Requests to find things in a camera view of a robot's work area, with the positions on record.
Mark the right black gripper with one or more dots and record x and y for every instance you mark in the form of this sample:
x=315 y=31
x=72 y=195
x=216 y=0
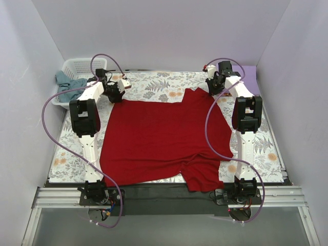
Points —
x=212 y=86

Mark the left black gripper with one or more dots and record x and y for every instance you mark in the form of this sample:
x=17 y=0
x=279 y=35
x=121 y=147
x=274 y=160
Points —
x=114 y=93

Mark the red t shirt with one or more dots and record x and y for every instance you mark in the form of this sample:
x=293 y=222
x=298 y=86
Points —
x=147 y=141

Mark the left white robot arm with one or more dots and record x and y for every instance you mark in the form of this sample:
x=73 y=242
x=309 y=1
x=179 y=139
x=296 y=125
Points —
x=85 y=121

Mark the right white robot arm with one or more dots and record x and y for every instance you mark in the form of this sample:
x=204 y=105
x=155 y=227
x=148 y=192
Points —
x=246 y=120

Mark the folded purple t shirt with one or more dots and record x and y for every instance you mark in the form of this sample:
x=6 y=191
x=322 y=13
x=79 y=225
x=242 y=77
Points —
x=248 y=87

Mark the white plastic basket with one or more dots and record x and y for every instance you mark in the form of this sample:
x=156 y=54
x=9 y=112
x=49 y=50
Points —
x=77 y=68

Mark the blue-grey t shirt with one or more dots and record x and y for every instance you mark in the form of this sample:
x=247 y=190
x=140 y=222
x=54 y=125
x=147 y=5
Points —
x=66 y=84

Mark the floral tablecloth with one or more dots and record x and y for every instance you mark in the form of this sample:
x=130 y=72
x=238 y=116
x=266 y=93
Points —
x=168 y=87

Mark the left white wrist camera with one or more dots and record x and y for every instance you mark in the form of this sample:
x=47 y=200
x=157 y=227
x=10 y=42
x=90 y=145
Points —
x=124 y=84

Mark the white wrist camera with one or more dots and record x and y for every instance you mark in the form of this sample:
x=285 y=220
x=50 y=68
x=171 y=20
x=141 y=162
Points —
x=124 y=84
x=211 y=70

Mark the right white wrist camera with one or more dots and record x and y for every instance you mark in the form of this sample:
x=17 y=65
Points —
x=211 y=70

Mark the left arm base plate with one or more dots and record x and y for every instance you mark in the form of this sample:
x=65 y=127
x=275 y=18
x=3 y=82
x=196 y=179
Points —
x=106 y=197

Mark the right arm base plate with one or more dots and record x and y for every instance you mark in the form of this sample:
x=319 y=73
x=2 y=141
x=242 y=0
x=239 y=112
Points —
x=228 y=197

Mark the aluminium rail frame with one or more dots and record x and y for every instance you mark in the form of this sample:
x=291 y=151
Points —
x=168 y=214

